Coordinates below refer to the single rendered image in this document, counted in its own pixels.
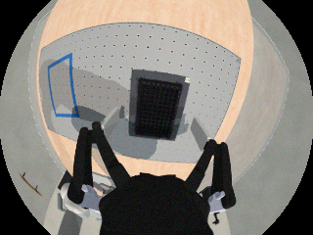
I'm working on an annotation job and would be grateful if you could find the blue tape rectangle outline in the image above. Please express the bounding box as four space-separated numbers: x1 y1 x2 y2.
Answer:
48 53 80 118

